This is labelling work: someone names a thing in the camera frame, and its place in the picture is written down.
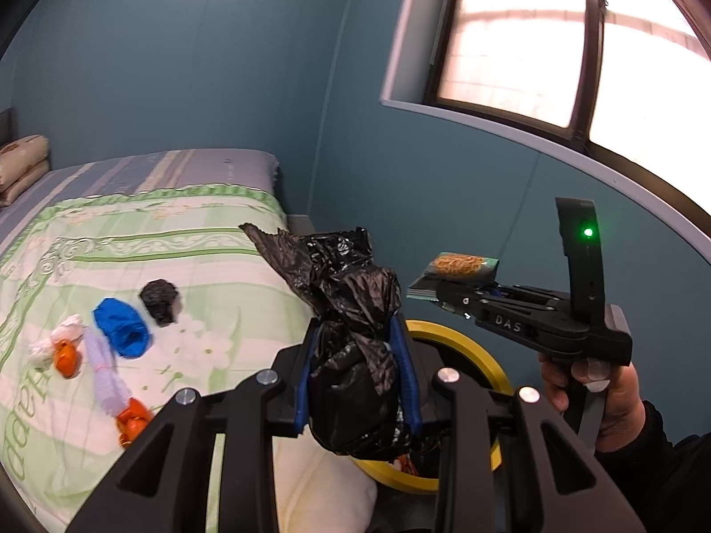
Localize black plastic bag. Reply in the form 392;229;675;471
239;222;428;461

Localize blue plastic bag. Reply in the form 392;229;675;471
93;297;152;357

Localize small white plastic bag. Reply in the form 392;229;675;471
28;314;84;370

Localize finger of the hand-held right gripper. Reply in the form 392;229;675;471
407;280;491;321
479;282;559;304

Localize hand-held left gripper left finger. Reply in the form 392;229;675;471
65;325;334;533

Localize brown framed window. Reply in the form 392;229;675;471
380;0;711;267

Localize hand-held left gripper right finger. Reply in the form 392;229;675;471
389;314;651;533

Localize person's right hand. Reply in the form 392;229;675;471
539;352;648;453

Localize green floral blanket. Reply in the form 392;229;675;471
0;186;379;533

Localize purple foam net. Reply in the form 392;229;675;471
83;326;131;416

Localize yellow rimmed waste bin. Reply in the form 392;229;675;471
355;319;515;492

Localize small black bag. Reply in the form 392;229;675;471
139;280;183;327

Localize beige pillows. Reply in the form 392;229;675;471
0;134;51;207

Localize grey snack packet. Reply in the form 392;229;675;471
422;251;499;286

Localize small orange plastic bag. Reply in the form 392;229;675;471
52;338;81;378

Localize person's right forearm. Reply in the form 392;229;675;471
594;400;711;533

